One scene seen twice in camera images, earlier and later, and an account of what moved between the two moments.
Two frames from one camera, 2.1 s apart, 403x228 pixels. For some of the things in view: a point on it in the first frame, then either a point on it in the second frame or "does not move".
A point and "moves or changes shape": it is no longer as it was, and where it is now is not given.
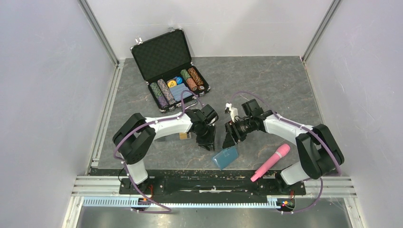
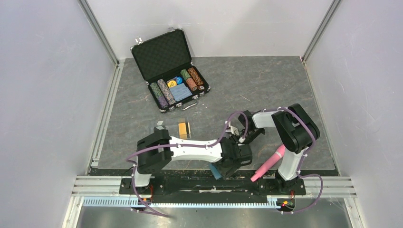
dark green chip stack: x=158 y=95 does not move
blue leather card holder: x=225 y=156 moves or changes shape
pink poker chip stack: x=192 y=84 does not move
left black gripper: x=208 y=142 -> x=226 y=172
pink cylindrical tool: x=281 y=151 does not move
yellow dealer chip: x=172 y=83 does not move
